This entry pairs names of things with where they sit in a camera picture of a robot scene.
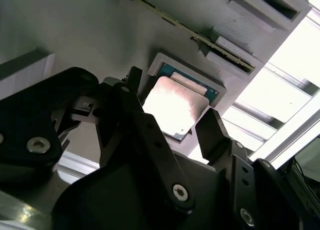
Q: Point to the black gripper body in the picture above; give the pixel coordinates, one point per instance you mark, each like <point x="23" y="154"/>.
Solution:
<point x="112" y="202"/>

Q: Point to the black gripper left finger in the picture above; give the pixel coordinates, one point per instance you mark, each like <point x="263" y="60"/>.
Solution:
<point x="30" y="115"/>

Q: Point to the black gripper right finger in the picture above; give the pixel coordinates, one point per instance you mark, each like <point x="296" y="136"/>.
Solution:
<point x="241" y="200"/>

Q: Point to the silver CPU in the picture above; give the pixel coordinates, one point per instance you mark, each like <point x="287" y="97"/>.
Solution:
<point x="172" y="105"/>

